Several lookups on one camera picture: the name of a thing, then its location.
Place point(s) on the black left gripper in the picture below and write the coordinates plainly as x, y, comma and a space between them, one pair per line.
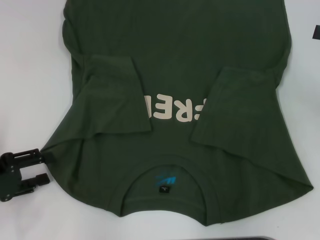
10, 182

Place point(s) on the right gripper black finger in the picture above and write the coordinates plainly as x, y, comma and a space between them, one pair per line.
317, 32

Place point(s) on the dark green FREE t-shirt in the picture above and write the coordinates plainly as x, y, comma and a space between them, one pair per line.
175, 37

